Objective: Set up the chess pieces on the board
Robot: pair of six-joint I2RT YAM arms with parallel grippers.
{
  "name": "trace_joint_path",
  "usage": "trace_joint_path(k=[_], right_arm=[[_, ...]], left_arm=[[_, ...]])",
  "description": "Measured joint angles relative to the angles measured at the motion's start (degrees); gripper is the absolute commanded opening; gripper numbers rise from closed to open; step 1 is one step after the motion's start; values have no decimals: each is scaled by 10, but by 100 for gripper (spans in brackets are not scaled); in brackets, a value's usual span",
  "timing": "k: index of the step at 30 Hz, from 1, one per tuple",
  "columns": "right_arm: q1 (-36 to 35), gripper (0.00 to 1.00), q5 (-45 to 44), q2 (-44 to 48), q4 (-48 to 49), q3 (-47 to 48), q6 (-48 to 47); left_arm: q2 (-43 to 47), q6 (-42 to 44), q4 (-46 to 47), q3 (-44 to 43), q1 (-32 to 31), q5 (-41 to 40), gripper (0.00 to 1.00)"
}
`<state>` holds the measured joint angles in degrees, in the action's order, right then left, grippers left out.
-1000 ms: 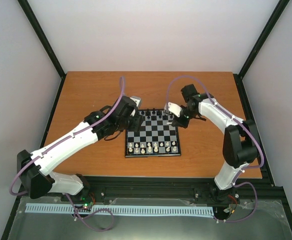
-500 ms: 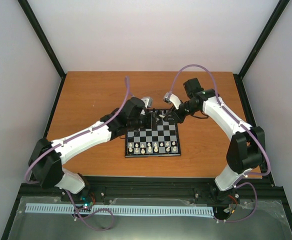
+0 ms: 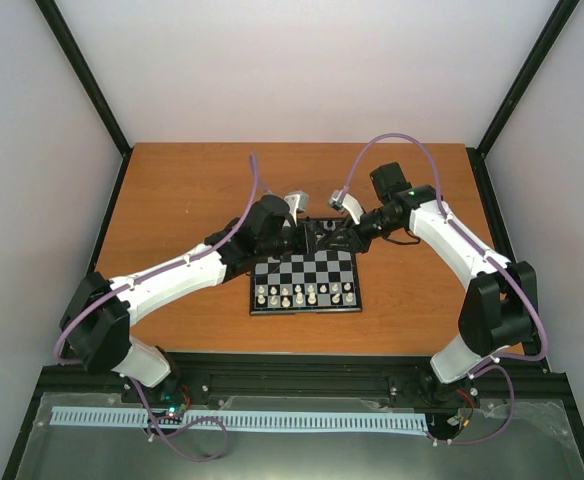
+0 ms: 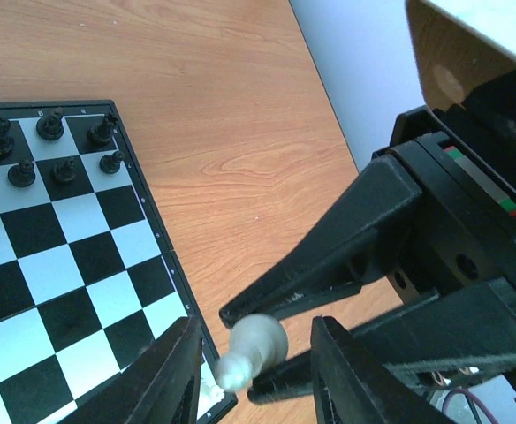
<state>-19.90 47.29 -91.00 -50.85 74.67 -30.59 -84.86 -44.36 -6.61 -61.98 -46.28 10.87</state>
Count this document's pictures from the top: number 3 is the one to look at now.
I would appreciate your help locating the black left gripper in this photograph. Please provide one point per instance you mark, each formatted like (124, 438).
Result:
(303, 242)

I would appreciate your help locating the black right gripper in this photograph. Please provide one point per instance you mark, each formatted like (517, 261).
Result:
(357, 243)

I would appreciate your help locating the black silver chess board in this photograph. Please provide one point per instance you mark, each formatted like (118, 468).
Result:
(325, 272)

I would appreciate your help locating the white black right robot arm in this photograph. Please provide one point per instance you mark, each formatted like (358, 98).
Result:
(500, 295)

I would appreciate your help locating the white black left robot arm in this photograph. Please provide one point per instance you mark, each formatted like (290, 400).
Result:
(98, 320)

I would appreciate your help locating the small electronics board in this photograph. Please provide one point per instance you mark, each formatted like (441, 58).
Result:
(176, 404)

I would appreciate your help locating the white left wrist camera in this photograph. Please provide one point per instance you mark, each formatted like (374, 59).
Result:
(297, 202)

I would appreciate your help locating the right black frame post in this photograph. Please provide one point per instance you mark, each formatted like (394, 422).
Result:
(541, 48)

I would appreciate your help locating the black frame post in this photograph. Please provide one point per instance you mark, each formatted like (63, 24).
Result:
(76, 59)
(541, 48)

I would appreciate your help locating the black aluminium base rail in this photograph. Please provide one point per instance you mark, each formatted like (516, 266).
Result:
(404, 382)

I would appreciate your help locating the light blue slotted cable duct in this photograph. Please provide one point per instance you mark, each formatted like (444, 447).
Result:
(244, 421)

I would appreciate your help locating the left black frame post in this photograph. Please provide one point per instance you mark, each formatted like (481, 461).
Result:
(76, 59)

